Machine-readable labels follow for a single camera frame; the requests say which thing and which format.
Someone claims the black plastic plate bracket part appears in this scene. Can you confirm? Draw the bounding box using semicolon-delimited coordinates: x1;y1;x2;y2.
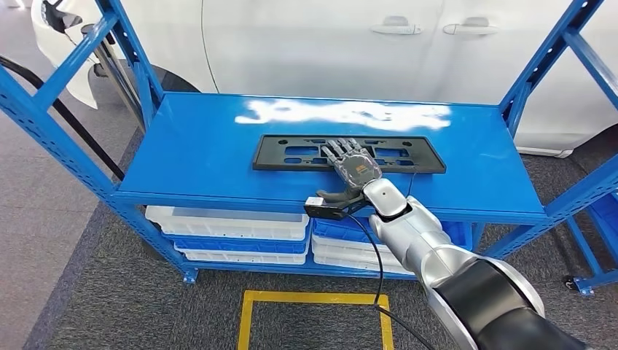
252;134;447;175

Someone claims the blue metal shelf rack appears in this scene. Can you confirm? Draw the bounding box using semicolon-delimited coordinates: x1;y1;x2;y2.
562;190;618;297
0;0;618;286

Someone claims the blue plastic bin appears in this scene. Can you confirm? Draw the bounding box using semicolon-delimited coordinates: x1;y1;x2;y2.
313;217;474;252
590;192;618;238

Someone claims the white plastic bin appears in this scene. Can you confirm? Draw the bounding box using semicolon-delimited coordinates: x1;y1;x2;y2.
173;246;309;265
313;253;416;276
311;236;402;267
144;205;310;241

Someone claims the yellow floor tape square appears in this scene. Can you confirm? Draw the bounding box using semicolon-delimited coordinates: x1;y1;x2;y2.
236;289;396;350

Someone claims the white car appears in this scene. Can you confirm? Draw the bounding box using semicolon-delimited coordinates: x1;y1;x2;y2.
31;0;618;160

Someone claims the grey metal pole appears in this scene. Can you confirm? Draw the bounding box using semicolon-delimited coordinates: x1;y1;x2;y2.
81;24;146;131

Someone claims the black camera module with bracket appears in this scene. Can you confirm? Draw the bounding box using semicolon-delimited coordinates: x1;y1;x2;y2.
302;192;372;222

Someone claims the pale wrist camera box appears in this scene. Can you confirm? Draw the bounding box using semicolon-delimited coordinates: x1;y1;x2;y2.
361;177;409;219

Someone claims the thick black camera cable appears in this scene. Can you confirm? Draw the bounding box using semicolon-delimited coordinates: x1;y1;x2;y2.
346;212;438;350

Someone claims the white car door handle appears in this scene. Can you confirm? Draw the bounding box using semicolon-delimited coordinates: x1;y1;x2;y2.
369;15;423;36
442;17;499;36

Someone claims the thick black hose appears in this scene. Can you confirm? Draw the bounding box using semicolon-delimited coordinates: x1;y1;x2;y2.
0;54;127;183

